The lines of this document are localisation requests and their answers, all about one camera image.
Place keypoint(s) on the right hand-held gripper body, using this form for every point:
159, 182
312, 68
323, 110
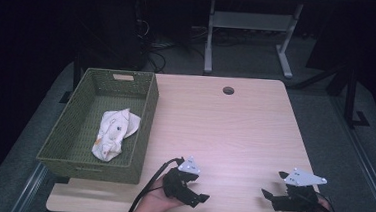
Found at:
298, 194

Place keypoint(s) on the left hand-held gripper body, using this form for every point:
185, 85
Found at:
175, 183

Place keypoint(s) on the white printed cloth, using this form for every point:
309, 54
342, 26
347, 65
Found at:
113, 134

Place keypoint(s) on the green woven basket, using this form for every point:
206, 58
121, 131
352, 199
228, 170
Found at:
73, 134

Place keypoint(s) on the person's left hand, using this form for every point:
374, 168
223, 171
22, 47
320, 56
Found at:
156, 199

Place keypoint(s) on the black metal stand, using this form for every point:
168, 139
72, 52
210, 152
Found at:
350, 94

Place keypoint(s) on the black computer tower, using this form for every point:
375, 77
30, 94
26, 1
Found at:
114, 37

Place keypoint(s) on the white metal desk frame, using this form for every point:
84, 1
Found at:
248, 21

